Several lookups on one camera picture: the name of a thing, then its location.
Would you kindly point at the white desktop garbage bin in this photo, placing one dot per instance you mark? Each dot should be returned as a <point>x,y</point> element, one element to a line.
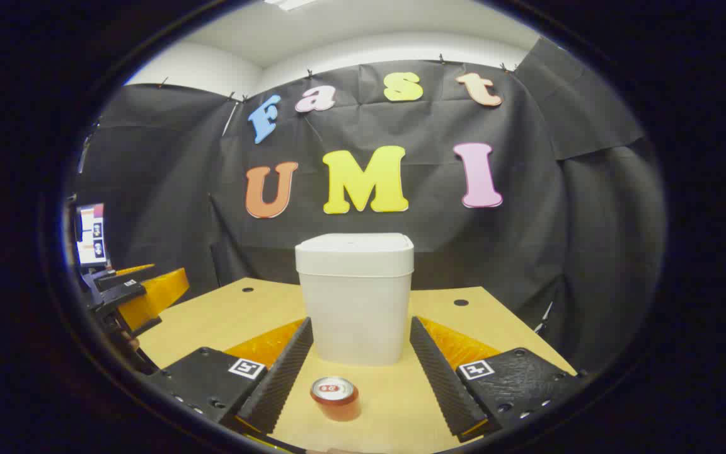
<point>357,302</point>

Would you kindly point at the ceiling light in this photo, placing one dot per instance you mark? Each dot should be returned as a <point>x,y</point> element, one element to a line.
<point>290,4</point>

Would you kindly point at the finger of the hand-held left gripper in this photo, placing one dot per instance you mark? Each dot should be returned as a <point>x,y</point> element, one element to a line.
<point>152,296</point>
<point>120,276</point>

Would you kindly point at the computer monitor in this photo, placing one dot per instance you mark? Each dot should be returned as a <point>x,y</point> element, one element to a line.
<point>92,236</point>

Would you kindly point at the black backdrop cloth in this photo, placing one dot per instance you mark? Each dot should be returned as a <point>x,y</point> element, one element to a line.
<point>464,252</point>

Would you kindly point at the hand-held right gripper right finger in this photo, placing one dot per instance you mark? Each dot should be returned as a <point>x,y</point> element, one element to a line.
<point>442,378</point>

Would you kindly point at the red pop can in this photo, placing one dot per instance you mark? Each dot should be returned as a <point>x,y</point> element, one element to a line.
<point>336,400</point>

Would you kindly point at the wooden desktop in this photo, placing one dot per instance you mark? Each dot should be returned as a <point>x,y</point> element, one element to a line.
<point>224,315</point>

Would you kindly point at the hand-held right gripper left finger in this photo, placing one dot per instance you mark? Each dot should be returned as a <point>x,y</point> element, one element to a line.
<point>278,378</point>

